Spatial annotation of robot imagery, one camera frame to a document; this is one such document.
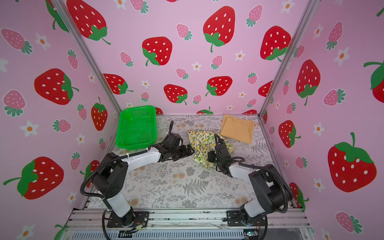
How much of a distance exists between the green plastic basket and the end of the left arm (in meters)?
0.30

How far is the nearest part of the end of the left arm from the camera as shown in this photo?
0.68 m

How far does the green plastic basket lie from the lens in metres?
1.06
